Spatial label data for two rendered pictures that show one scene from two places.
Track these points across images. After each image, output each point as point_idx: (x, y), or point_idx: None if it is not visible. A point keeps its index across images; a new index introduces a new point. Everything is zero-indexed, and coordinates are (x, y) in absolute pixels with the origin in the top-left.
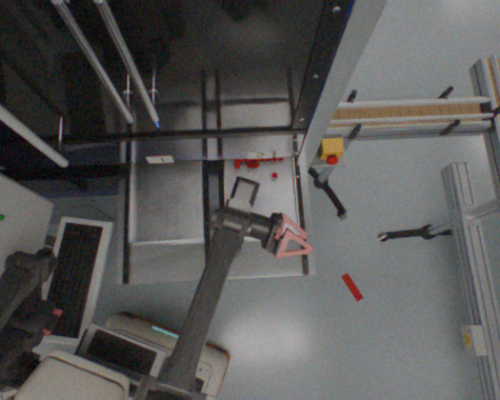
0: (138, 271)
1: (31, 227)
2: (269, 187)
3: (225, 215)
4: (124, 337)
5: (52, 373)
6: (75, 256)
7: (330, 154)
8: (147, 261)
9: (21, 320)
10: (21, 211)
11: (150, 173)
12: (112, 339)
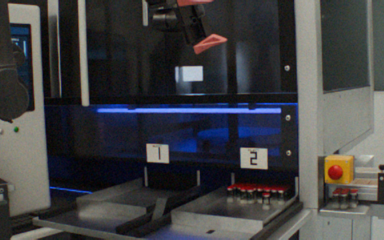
0: (61, 218)
1: (21, 181)
2: (255, 211)
3: None
4: None
5: None
6: (25, 218)
7: (335, 165)
8: (76, 217)
9: None
10: (28, 155)
11: (144, 193)
12: None
